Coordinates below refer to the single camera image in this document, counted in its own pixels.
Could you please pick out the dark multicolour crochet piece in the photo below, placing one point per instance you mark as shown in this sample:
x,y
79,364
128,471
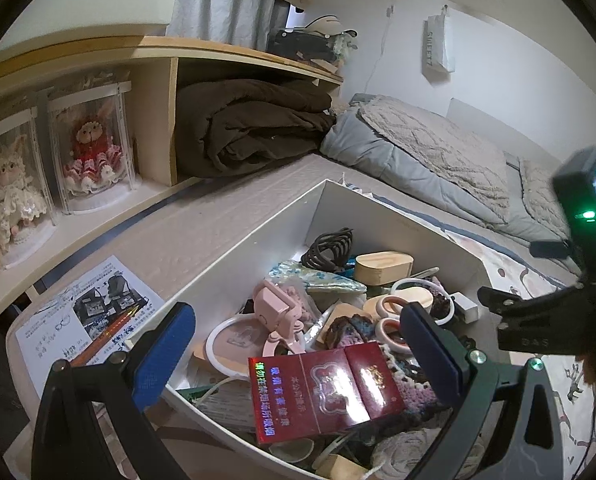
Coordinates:
x,y
350,330

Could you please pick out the pink phone holder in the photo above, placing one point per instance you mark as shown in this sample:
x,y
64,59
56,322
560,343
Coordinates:
x,y
278,315

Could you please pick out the beige quilted pillow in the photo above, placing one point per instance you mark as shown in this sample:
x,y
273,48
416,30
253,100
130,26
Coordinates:
x,y
540,195
437,150

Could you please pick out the pink purple crochet doily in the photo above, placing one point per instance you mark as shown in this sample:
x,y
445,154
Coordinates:
x,y
417,385

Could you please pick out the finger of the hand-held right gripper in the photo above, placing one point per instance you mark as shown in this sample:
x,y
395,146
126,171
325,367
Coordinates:
x,y
502,302
547,249

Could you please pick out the black claw hair clip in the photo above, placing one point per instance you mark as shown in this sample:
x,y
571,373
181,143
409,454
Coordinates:
x,y
328,250

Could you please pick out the blue floral pouch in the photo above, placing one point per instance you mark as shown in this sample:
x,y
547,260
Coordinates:
x,y
318,282

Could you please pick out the brown folded blanket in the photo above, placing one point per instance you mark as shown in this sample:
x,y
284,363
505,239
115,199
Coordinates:
x,y
248,120

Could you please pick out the black bag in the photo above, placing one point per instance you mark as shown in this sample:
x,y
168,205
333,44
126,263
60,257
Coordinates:
x,y
298,45

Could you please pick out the white foam board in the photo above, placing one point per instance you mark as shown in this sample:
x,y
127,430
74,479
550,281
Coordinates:
x,y
103,10

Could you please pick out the white cap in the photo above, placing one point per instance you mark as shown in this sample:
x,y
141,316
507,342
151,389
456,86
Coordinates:
x,y
323,25

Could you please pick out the white hanging bag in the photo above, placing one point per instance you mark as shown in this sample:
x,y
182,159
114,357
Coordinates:
x,y
438,45

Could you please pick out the red doll in clear case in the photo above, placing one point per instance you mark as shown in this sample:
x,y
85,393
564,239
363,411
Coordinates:
x,y
93,145

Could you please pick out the round pink mirror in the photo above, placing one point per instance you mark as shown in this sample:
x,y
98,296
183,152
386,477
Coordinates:
x,y
233,347

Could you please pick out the grey curtain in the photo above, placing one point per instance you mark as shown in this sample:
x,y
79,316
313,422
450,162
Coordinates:
x,y
218,10

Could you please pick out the white rolled cloth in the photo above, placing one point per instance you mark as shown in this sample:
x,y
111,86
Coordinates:
x,y
407,455

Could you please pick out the dark scrunchie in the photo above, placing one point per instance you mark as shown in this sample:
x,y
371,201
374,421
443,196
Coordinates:
x,y
440,302

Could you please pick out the small white box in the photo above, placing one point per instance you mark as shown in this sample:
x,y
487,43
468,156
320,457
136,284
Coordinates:
x,y
465,308

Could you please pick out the grey duvet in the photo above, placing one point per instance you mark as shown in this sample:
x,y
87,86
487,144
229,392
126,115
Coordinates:
x,y
372,160

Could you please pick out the dried flower bunch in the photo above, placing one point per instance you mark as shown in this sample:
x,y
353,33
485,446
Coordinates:
x,y
345,49

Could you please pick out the red cigarette pack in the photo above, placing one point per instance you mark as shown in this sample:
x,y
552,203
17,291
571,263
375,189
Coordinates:
x,y
328,390

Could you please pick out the printed paper leaflet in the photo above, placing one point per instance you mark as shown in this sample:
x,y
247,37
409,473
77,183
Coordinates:
x,y
63,310

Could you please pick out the wooden shelf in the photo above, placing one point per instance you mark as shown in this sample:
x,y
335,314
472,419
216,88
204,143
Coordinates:
x,y
155,90

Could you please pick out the white headboard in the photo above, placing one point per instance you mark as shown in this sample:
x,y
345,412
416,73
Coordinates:
x,y
477,120

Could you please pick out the white storage box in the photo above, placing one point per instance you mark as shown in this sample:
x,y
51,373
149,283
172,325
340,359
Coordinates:
x,y
288,220

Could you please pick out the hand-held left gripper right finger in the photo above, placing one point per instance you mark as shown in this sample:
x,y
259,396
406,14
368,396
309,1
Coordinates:
x,y
430,355

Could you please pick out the small wooden block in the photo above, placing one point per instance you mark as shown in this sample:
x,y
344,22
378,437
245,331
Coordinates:
x,y
340,467

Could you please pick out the white doll in clear case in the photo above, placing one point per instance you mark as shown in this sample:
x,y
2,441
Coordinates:
x,y
13,185

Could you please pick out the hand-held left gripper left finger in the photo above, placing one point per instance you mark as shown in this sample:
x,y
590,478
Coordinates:
x,y
165,355

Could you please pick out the wooden oval box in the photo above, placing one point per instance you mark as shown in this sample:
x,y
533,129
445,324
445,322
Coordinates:
x,y
382,266

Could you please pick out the printed bear blanket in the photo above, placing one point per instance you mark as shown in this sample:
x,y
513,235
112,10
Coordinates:
x,y
507,265

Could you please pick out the orange pen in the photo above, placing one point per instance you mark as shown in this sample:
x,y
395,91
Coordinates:
x,y
113,327

